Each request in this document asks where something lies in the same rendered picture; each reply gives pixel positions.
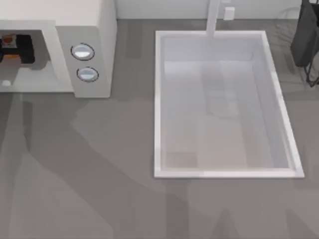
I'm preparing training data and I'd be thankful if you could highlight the small white tap handle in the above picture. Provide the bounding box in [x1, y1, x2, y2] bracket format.
[223, 6, 235, 21]

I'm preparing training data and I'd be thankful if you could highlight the pale microwave oven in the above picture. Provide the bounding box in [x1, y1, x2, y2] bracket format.
[0, 0, 118, 99]

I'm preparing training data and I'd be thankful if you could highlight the small round microwave knob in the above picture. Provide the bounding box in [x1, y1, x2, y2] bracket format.
[76, 66, 99, 83]

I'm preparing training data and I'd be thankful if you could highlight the tall white tap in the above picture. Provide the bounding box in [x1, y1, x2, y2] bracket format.
[205, 0, 218, 38]

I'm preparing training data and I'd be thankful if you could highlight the large round microwave knob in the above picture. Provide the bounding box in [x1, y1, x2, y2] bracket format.
[70, 42, 95, 61]

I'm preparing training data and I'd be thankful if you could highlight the white sink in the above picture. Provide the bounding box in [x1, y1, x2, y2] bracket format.
[154, 30, 305, 179]

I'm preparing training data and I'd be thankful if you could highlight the brown and orange object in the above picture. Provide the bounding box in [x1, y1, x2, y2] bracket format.
[1, 34, 18, 49]

